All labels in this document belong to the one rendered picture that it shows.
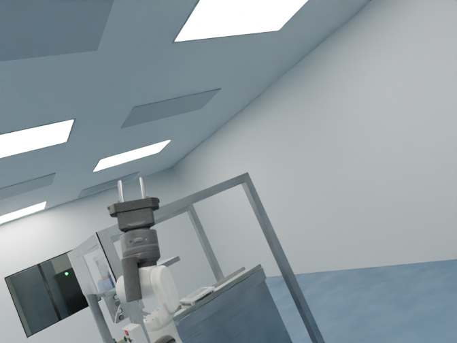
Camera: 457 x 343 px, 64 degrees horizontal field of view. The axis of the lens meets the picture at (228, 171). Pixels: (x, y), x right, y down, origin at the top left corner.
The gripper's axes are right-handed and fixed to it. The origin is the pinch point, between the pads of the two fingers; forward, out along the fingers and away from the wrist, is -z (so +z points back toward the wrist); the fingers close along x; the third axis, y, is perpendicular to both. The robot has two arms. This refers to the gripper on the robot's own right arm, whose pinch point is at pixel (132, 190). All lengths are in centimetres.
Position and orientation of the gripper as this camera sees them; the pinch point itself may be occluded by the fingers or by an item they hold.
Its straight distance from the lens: 95.6
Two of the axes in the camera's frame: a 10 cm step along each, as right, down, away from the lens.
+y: -1.5, 3.2, 9.4
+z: 2.1, 9.4, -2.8
